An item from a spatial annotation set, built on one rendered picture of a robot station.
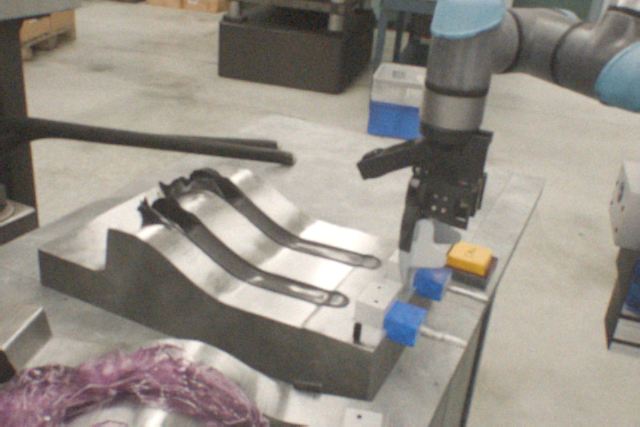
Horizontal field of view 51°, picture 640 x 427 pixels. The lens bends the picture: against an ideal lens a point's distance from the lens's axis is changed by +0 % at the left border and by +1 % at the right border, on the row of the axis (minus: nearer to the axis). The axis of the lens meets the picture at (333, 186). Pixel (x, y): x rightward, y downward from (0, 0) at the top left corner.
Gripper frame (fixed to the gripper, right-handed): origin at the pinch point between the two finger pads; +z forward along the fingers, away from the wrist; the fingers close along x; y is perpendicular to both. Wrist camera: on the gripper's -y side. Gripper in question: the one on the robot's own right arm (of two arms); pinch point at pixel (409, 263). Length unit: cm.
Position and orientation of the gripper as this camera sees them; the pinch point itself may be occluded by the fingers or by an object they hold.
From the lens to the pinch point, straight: 89.9
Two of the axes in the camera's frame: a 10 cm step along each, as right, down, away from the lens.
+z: -0.9, 9.1, 4.1
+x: 4.2, -3.4, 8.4
